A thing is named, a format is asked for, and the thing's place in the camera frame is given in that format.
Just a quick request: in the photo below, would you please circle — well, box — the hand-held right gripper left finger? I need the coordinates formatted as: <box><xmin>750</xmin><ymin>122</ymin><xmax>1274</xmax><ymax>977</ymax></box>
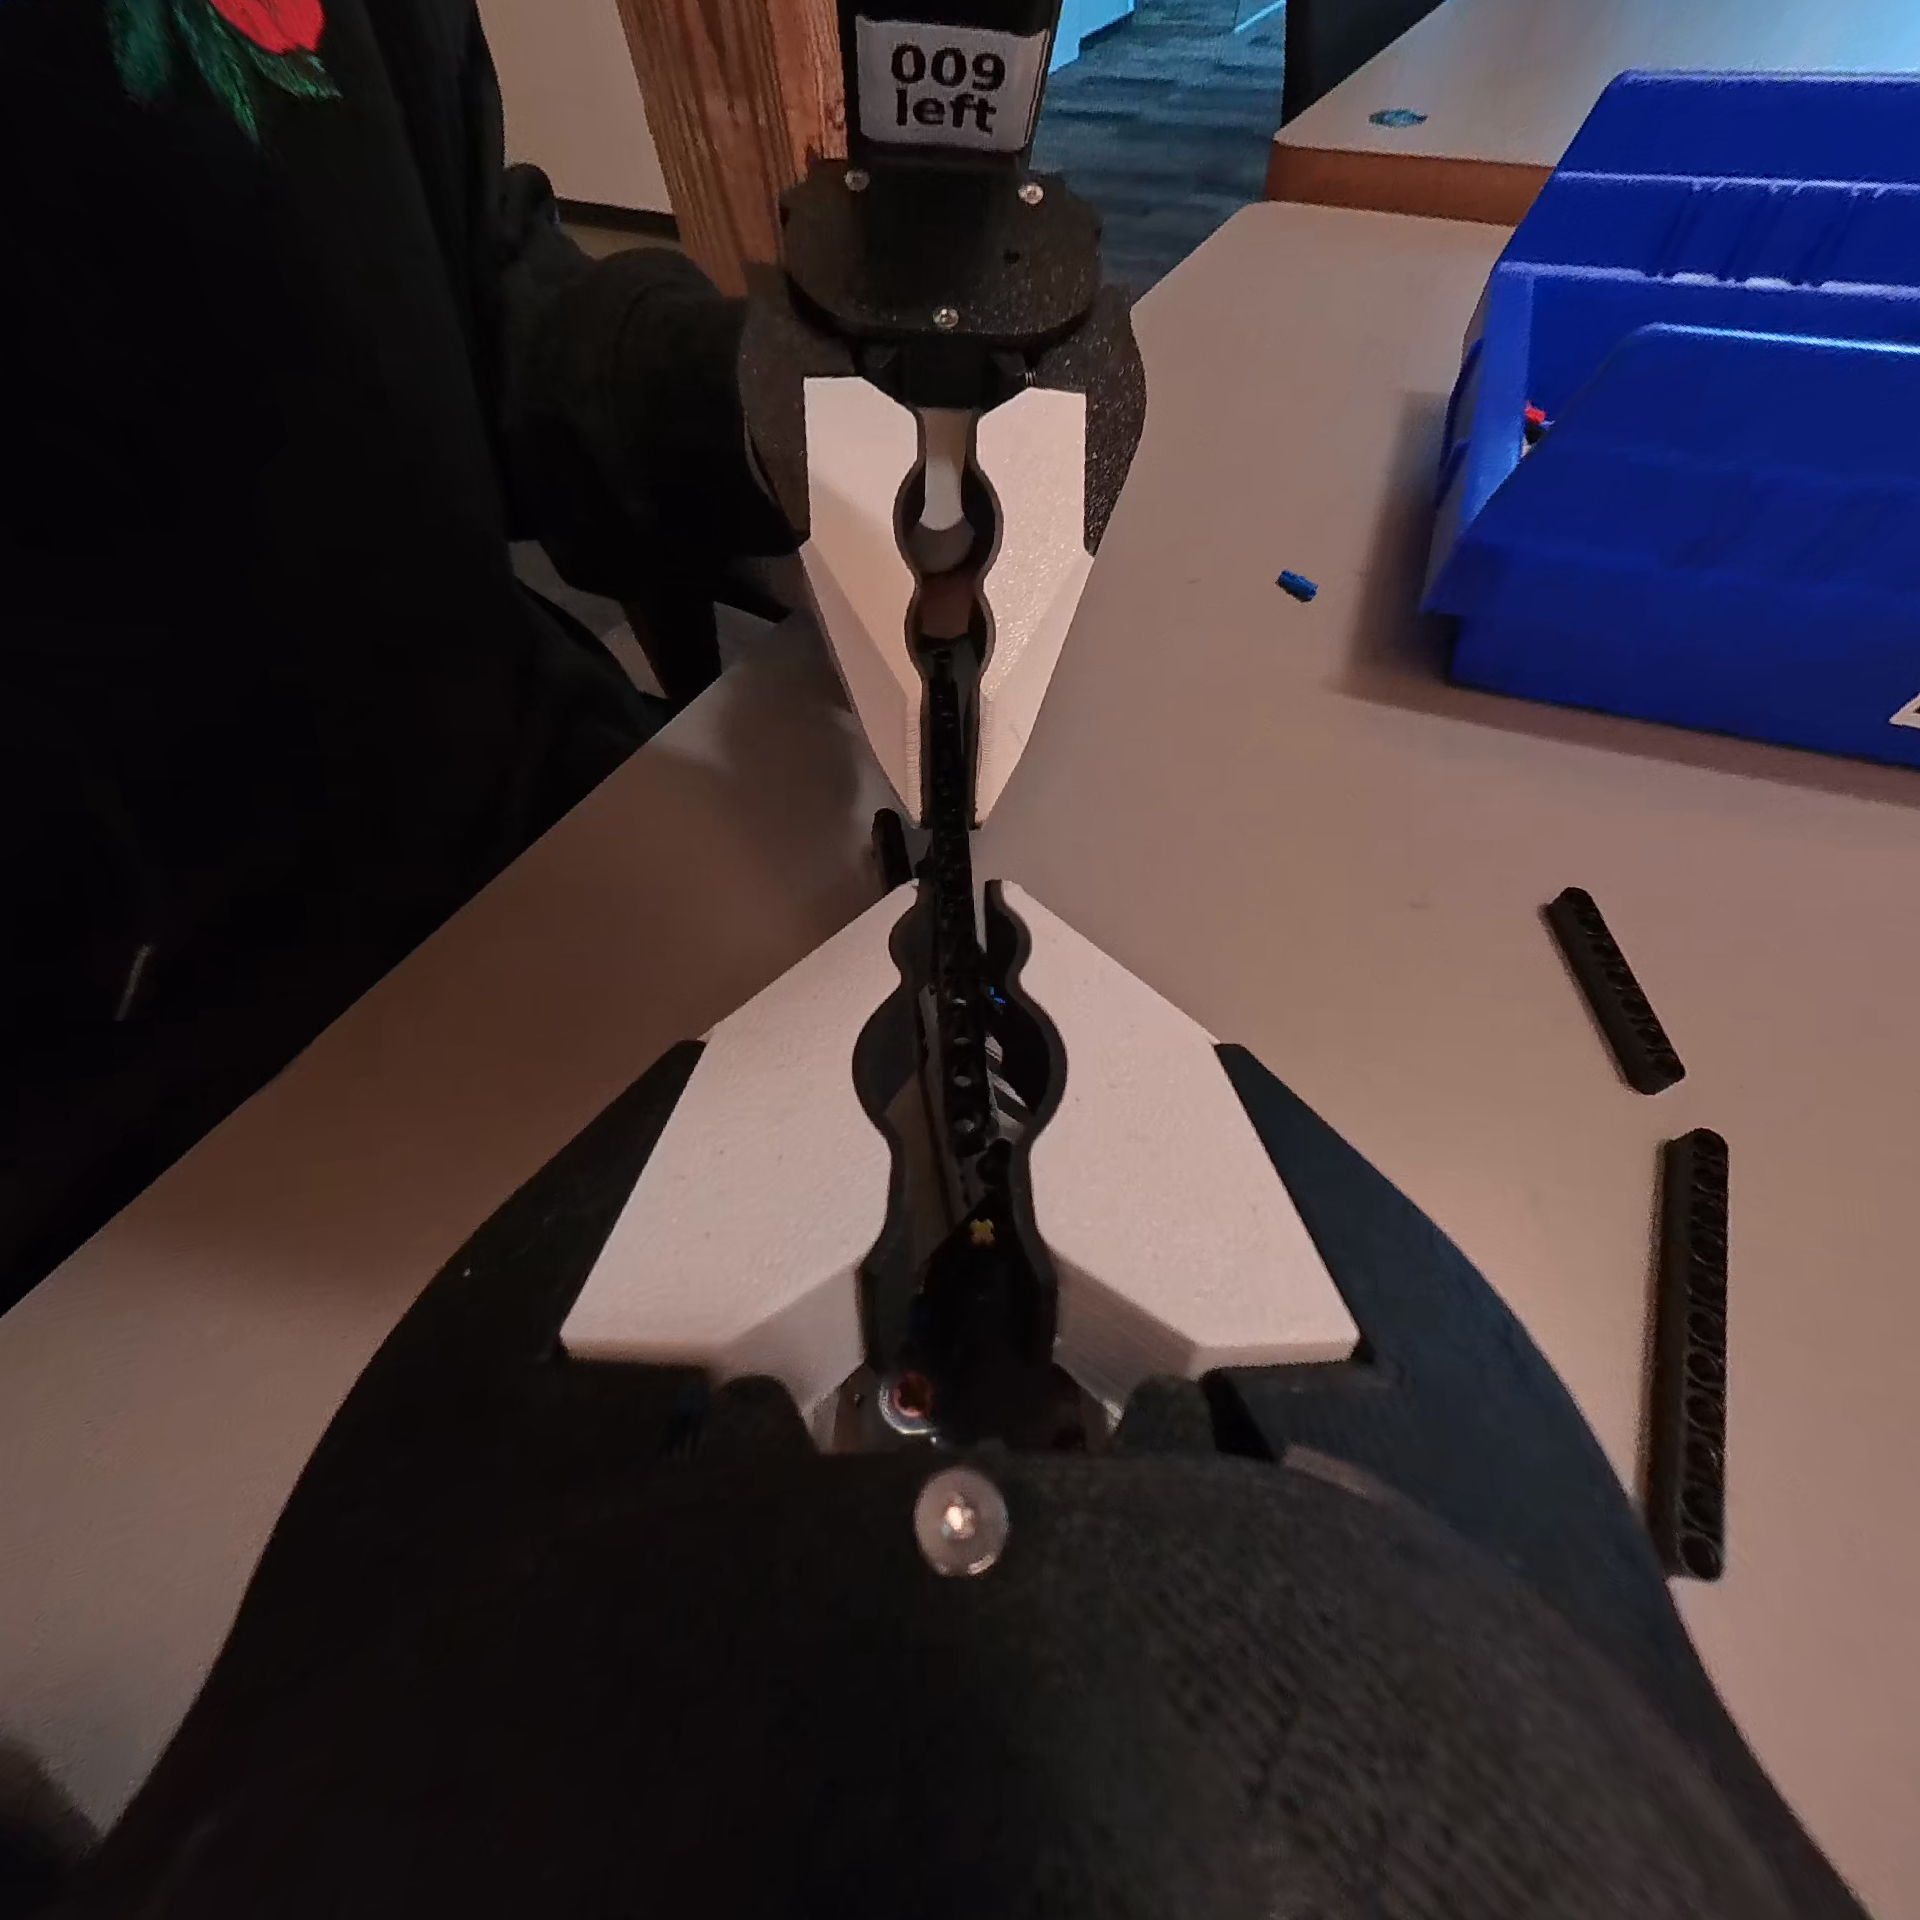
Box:
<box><xmin>560</xmin><ymin>882</ymin><xmax>927</xmax><ymax>1414</ymax></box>

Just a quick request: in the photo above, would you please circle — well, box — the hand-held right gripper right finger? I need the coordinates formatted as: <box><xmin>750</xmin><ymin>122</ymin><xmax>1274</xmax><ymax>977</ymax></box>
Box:
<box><xmin>982</xmin><ymin>881</ymin><xmax>1367</xmax><ymax>1416</ymax></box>

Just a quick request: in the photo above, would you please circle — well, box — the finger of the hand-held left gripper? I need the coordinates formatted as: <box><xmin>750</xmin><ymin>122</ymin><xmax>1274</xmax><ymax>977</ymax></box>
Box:
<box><xmin>951</xmin><ymin>384</ymin><xmax>1091</xmax><ymax>831</ymax></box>
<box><xmin>802</xmin><ymin>375</ymin><xmax>945</xmax><ymax>818</ymax></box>

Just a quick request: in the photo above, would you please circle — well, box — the black toy brick assembly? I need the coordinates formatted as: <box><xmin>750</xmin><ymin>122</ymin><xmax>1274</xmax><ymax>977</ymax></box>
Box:
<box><xmin>865</xmin><ymin>643</ymin><xmax>1067</xmax><ymax>1455</ymax></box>

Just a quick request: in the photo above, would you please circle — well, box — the person's left forearm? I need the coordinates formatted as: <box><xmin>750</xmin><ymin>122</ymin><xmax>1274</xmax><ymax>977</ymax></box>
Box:
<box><xmin>503</xmin><ymin>166</ymin><xmax>803</xmax><ymax>618</ymax></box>

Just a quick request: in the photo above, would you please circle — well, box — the wood-edged desk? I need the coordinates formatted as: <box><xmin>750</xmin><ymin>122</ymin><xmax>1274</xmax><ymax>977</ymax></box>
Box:
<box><xmin>1265</xmin><ymin>0</ymin><xmax>1920</xmax><ymax>232</ymax></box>

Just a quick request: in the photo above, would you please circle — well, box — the short black perforated beam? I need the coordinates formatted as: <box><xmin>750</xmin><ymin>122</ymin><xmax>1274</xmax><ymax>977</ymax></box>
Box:
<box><xmin>1545</xmin><ymin>884</ymin><xmax>1686</xmax><ymax>1098</ymax></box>

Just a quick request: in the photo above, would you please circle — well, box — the long black perforated beam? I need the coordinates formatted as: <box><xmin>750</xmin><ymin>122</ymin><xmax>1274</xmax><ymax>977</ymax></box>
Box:
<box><xmin>1641</xmin><ymin>1128</ymin><xmax>1730</xmax><ymax>1580</ymax></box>

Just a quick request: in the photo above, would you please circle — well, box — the blue parts bin with tag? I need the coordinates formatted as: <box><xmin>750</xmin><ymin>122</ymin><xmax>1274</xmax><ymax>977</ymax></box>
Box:
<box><xmin>1416</xmin><ymin>259</ymin><xmax>1920</xmax><ymax>770</ymax></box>

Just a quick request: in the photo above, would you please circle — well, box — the person's black clothing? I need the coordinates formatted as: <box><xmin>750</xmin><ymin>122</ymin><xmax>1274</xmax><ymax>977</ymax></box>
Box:
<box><xmin>0</xmin><ymin>0</ymin><xmax>798</xmax><ymax>1322</ymax></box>

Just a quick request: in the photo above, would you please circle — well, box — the wooden post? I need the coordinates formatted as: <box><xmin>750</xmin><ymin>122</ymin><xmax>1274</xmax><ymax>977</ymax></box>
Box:
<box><xmin>614</xmin><ymin>0</ymin><xmax>857</xmax><ymax>295</ymax></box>

